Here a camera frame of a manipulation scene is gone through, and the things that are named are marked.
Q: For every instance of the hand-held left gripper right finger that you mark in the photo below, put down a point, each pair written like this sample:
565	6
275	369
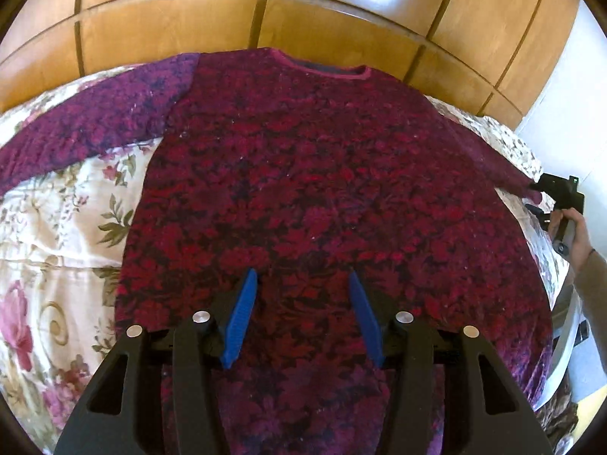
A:
366	313

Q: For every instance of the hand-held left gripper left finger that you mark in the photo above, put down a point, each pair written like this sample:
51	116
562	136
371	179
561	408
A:
241	308

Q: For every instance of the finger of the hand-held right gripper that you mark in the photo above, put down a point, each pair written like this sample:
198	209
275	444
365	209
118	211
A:
537	209
535	185

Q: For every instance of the red purple floral sweater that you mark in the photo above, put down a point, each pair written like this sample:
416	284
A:
303	189

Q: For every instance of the person's right forearm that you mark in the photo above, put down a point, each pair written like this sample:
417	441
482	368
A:
593	303

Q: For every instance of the person's right hand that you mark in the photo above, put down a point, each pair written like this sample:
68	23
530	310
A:
576	241

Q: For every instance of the floral bedspread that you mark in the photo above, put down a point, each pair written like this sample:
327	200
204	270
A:
57	227

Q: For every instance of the dark patterned cloth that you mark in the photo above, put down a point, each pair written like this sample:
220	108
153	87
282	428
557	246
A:
559	417

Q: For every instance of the wooden headboard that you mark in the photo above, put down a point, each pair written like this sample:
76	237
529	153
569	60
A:
265	23

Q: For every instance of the white curved frame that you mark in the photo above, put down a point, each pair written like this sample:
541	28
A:
566	336

